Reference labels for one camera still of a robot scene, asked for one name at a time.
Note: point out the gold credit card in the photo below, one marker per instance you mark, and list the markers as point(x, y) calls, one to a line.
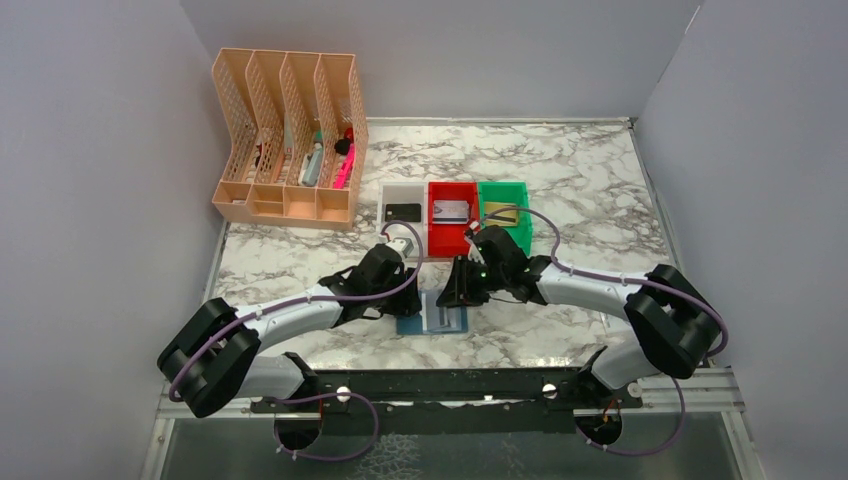
point(500, 214)

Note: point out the black binder clip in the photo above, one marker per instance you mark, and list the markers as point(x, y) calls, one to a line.
point(343, 146)

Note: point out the blue leather card holder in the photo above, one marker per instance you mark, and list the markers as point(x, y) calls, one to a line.
point(409, 326)

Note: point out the pink highlighter pen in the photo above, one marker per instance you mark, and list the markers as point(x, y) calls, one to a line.
point(346, 169)

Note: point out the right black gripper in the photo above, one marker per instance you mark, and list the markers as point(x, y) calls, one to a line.
point(462, 283)

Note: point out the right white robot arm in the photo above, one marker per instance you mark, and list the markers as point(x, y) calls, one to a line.
point(674, 327)

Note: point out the white plastic bin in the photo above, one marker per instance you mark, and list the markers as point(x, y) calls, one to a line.
point(405, 192)

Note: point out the teal grey stapler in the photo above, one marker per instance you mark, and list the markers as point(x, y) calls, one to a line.
point(312, 162)

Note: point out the black credit card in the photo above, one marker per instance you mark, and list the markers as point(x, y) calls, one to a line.
point(406, 212)

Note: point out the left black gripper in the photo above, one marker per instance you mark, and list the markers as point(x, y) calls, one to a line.
point(406, 298)

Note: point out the peach plastic file organizer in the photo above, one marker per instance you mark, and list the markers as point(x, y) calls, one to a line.
point(273, 103)

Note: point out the grey credit card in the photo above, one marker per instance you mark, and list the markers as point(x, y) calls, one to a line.
point(450, 212)

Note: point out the red plastic bin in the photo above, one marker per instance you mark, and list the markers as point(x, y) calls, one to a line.
point(447, 238)

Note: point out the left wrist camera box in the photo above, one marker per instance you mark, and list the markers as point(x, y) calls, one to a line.
point(405, 247)

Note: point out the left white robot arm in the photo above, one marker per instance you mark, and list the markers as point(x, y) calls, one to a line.
point(213, 358)

